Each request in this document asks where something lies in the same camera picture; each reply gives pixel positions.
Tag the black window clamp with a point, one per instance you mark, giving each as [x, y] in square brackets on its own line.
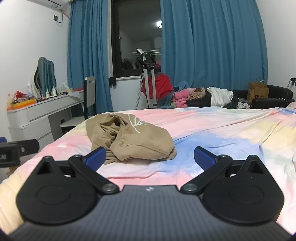
[112, 81]

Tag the white garment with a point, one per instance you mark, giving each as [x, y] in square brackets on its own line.
[219, 96]

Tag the brown garment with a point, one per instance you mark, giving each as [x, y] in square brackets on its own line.
[196, 93]

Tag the white spray bottle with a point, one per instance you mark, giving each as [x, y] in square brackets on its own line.
[29, 91]

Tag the white dressing table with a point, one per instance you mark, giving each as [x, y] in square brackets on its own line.
[34, 112]

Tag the narrow blue curtain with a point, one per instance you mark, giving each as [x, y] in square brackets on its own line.
[87, 46]

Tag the white air conditioner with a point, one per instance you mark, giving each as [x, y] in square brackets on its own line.
[57, 2]

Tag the black garment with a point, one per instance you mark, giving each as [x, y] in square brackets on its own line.
[198, 103]

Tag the dark window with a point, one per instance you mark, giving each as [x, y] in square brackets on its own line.
[129, 41]

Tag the tan printed T-shirt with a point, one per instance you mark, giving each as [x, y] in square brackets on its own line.
[138, 139]

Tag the black white patterned cloth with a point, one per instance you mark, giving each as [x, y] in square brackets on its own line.
[244, 104]

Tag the pink garment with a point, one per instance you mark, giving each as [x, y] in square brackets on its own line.
[180, 99]

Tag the brown paper bag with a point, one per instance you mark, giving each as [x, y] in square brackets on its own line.
[257, 92]

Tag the pastel tie-dye bed sheet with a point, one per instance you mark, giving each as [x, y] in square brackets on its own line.
[219, 129]

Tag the red garment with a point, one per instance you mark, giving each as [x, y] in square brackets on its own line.
[163, 87]

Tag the blue garment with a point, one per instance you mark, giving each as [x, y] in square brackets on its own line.
[179, 85]

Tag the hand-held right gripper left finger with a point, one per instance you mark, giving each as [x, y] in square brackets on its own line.
[96, 157]

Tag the black sofa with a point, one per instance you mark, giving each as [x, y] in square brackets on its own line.
[278, 92]

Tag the orange tray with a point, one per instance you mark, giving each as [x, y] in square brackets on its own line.
[22, 104]

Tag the standing garment steamer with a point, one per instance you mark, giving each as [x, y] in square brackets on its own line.
[146, 78]

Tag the wide blue curtain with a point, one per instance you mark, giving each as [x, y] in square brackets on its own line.
[208, 46]

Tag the wall power outlet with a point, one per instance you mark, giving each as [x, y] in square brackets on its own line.
[293, 81]

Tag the wavy frame mirror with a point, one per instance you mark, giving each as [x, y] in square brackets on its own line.
[45, 74]

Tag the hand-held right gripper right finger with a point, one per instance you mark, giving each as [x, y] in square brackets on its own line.
[203, 157]

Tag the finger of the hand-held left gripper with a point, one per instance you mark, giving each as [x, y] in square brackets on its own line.
[2, 139]
[29, 146]

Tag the black chair with white seat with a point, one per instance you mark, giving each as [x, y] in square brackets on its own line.
[90, 97]

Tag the small cosmetic bottle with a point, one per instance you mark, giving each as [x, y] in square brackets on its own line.
[47, 93]
[54, 92]

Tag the black wall socket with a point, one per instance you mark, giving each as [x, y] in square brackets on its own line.
[55, 17]

